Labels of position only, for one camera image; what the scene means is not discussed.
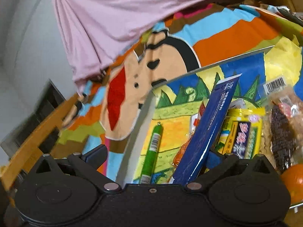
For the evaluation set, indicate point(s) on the metal tray with dinosaur print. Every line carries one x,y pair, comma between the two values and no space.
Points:
179,104

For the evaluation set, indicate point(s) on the orange-red chicken snack pack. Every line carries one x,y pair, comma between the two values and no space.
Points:
182,154

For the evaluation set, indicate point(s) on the pink hanging sheet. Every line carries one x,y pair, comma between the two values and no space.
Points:
95,32

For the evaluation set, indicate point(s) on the colourful cartoon monkey blanket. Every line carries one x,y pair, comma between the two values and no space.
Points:
180,60

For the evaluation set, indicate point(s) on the white green snack pouch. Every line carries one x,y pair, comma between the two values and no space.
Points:
238,103

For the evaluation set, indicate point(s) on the blue toothpaste-like tube pack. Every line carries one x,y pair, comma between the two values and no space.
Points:
211,121

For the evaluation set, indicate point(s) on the clear pack with dark snack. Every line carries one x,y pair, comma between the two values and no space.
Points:
285,116

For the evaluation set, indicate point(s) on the dark window frame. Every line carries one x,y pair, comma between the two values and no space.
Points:
50,98

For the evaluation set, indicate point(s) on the wooden bed frame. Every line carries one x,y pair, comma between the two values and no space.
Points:
29,152

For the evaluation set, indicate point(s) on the yellow candy bar pack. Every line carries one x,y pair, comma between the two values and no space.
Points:
241,132

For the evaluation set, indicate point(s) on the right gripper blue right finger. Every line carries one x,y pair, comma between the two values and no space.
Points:
214,159

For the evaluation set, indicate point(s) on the green stick snack pack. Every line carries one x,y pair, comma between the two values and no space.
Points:
151,154

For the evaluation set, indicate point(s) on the clear bag of crackers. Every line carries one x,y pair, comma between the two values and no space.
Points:
266,135

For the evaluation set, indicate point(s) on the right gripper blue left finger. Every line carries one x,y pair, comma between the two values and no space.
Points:
96,157

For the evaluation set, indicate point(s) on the orange mandarin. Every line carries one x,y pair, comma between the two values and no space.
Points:
293,180

